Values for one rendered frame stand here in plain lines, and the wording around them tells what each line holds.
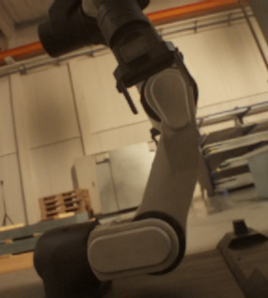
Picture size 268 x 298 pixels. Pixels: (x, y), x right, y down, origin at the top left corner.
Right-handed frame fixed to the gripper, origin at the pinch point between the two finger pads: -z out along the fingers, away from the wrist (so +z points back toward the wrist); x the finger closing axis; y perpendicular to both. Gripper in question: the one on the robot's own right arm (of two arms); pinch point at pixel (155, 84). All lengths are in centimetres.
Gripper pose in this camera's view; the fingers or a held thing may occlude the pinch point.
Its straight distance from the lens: 43.7
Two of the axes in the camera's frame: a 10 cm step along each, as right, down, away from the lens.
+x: 8.9, -4.5, -1.2
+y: 2.2, 1.6, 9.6
